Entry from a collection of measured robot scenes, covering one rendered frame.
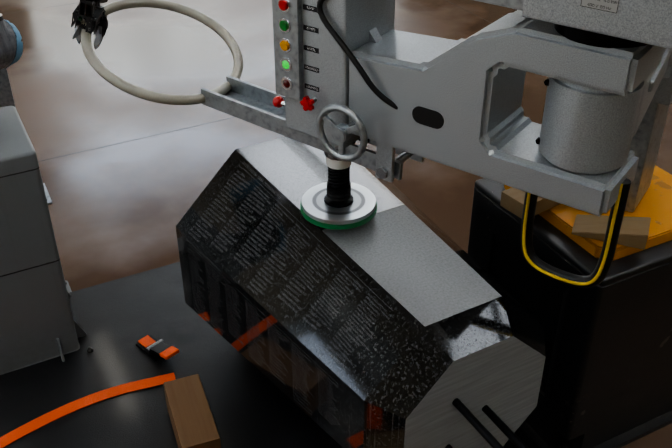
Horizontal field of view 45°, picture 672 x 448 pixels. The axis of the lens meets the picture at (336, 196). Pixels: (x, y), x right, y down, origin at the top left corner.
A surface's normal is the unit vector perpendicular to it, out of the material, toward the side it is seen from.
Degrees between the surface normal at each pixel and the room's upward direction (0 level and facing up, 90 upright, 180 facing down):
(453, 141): 90
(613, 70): 90
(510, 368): 90
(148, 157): 0
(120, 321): 0
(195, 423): 0
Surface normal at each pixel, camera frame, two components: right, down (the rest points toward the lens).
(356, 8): 0.81, 0.31
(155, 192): 0.00, -0.85
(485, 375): 0.49, 0.46
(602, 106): -0.10, 0.53
